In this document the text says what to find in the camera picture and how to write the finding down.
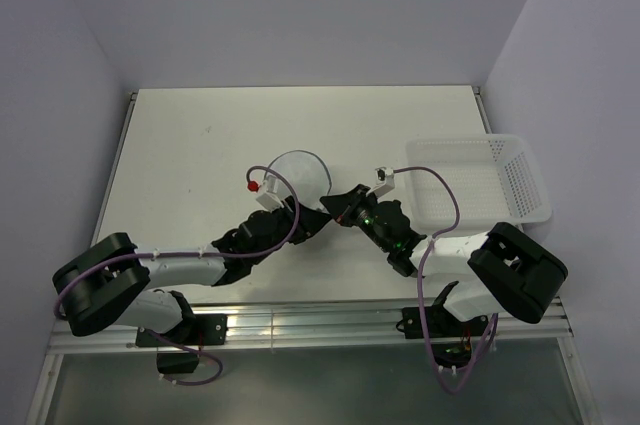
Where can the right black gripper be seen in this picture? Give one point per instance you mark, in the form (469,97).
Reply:
(342,207)

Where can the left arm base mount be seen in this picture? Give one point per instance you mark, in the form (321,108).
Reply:
(177,357)

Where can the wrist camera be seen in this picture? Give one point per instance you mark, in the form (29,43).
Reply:
(266,193)
(385,182)

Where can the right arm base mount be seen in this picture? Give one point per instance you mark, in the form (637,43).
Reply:
(442,324)

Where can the aluminium frame rail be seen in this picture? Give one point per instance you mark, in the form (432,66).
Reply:
(265,326)

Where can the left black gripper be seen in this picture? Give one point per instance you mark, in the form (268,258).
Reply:
(309,222)

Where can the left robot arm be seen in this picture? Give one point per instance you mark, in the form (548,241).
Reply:
(114,283)

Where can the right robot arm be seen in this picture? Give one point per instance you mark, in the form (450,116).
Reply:
(501,270)

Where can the white mesh laundry bag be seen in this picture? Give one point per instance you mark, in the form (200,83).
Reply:
(303,172)

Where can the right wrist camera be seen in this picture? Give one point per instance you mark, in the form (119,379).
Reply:
(385,182)

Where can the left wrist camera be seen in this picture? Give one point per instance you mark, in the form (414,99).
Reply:
(266,193)

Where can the white plastic mesh basket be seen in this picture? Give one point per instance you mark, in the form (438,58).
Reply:
(493,177)

